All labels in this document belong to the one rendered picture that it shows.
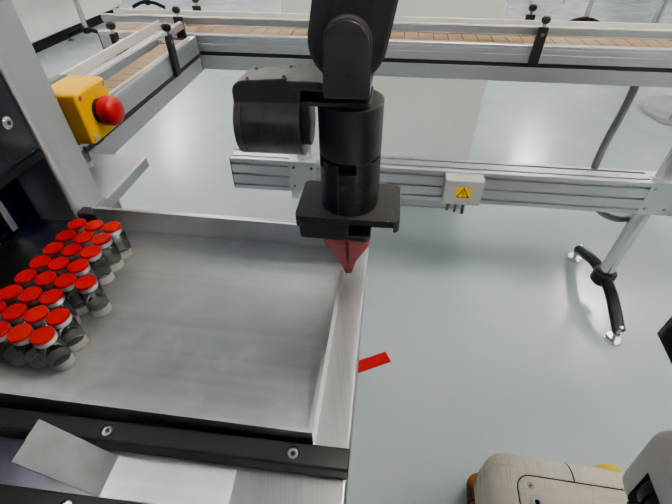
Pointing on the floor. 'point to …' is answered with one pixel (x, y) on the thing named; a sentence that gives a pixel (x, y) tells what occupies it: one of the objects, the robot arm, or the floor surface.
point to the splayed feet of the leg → (604, 292)
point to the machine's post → (44, 129)
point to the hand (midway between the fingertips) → (349, 264)
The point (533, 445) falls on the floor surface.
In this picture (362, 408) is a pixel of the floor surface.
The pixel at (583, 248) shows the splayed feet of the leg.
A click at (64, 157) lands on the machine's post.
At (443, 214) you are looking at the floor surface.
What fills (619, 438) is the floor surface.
